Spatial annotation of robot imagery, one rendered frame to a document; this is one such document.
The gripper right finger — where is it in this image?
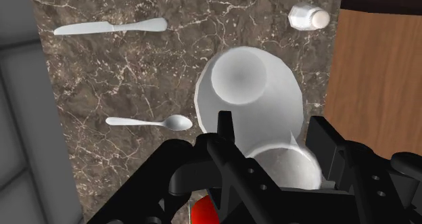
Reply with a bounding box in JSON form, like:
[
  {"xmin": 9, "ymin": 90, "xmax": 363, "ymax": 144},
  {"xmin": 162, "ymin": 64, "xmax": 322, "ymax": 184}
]
[{"xmin": 306, "ymin": 115, "xmax": 422, "ymax": 224}]

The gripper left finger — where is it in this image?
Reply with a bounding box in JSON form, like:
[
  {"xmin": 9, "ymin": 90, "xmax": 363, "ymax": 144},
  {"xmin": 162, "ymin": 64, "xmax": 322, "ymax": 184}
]
[{"xmin": 87, "ymin": 111, "xmax": 282, "ymax": 224}]

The red round object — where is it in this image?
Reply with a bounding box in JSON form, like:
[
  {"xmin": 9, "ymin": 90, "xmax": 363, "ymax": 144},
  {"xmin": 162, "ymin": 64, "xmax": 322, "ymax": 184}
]
[{"xmin": 190, "ymin": 194, "xmax": 220, "ymax": 224}]

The silver spoon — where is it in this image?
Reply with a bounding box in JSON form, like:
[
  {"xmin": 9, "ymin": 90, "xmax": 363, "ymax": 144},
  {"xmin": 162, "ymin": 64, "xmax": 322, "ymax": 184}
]
[{"xmin": 105, "ymin": 114, "xmax": 193, "ymax": 132}]

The white cup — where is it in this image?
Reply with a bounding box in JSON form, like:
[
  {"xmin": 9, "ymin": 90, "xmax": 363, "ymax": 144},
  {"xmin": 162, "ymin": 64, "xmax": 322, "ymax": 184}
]
[{"xmin": 245, "ymin": 131, "xmax": 323, "ymax": 190}]

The large white bowl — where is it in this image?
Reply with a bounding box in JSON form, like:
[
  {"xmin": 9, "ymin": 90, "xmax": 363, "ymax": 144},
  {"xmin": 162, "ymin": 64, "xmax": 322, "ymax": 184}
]
[{"xmin": 194, "ymin": 46, "xmax": 304, "ymax": 155}]

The grey sofa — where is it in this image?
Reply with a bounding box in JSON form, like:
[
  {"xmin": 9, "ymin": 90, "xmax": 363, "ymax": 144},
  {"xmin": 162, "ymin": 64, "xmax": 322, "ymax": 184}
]
[{"xmin": 0, "ymin": 0, "xmax": 83, "ymax": 224}]

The white salt shaker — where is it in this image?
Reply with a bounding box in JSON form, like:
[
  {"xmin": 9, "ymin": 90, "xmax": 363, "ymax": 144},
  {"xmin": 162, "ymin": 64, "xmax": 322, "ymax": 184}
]
[{"xmin": 287, "ymin": 3, "xmax": 331, "ymax": 31}]

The silver table knife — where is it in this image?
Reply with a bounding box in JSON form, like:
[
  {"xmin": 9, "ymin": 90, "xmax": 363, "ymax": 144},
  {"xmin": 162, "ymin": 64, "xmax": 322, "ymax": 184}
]
[{"xmin": 53, "ymin": 17, "xmax": 168, "ymax": 36}]

